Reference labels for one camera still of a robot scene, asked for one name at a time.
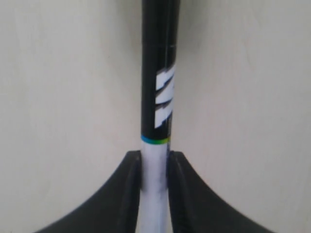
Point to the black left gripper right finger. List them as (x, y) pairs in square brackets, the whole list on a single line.
[(196, 208)]

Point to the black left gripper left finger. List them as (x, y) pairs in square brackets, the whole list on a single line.
[(113, 208)]

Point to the black and white marker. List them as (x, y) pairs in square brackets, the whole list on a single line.
[(159, 47)]

